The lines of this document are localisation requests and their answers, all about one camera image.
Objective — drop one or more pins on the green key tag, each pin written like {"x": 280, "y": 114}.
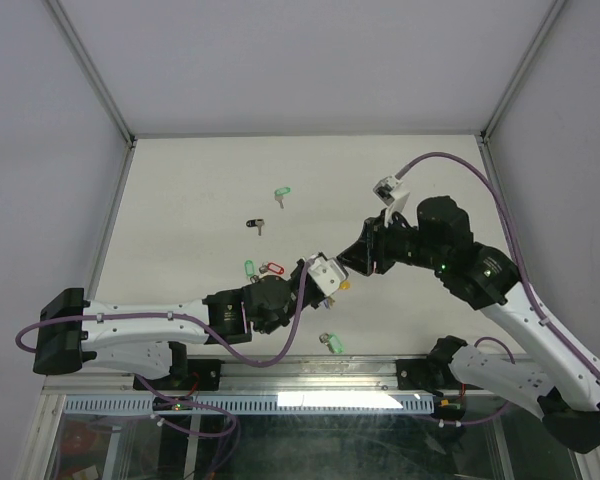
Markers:
{"x": 282, "y": 191}
{"x": 249, "y": 268}
{"x": 332, "y": 343}

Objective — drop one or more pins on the aluminium frame left post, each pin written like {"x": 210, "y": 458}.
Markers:
{"x": 74, "y": 43}

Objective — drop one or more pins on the aluminium frame post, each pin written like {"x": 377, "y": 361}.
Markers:
{"x": 523, "y": 67}
{"x": 74, "y": 43}

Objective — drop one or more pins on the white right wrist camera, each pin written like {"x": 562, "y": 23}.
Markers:
{"x": 394, "y": 195}

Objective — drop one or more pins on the red key tag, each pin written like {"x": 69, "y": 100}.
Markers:
{"x": 271, "y": 268}

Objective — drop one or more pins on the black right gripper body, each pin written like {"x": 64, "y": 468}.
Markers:
{"x": 392, "y": 243}

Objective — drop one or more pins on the white slotted cable duct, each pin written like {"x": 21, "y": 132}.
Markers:
{"x": 282, "y": 403}

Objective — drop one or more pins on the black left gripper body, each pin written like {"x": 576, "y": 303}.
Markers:
{"x": 295, "y": 283}

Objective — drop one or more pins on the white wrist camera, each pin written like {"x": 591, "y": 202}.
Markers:
{"x": 394, "y": 195}
{"x": 327, "y": 273}

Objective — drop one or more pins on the aluminium frame right post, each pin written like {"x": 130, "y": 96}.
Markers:
{"x": 523, "y": 67}

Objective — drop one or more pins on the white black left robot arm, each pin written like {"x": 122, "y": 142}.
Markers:
{"x": 152, "y": 341}

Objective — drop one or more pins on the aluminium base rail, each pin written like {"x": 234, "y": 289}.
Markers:
{"x": 304, "y": 373}

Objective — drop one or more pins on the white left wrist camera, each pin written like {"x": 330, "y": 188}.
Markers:
{"x": 327, "y": 273}

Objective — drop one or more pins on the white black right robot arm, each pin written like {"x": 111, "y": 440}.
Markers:
{"x": 562, "y": 389}

